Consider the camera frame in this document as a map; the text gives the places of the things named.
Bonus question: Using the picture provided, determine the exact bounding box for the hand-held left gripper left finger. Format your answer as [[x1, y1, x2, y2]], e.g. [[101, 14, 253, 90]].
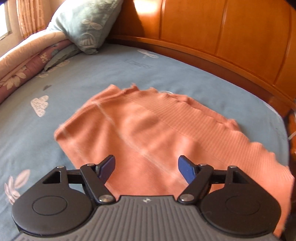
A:
[[43, 155, 116, 205]]

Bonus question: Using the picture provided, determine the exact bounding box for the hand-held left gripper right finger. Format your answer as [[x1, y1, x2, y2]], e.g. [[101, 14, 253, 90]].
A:
[[178, 156, 251, 205]]

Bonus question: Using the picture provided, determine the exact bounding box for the orange knit sweater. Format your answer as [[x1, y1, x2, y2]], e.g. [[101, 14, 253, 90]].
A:
[[54, 84, 295, 238]]

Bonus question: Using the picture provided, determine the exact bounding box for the flat teal pillow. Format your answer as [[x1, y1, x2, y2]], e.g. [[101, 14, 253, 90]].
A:
[[43, 44, 82, 71]]

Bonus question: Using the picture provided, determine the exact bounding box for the wooden headboard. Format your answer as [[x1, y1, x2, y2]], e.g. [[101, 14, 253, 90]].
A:
[[106, 0, 296, 119]]

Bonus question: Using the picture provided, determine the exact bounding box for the folded pink floral quilt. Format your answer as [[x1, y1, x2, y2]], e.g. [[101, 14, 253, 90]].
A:
[[0, 30, 72, 104]]

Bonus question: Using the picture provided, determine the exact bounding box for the teal printed pillow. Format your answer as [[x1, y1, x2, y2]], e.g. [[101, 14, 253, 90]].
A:
[[46, 0, 125, 55]]

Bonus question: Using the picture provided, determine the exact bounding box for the pink striped curtain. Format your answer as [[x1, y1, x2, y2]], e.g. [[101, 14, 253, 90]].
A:
[[16, 0, 47, 39]]

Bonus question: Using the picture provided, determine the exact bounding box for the window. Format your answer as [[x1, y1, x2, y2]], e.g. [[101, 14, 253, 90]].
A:
[[0, 0, 12, 40]]

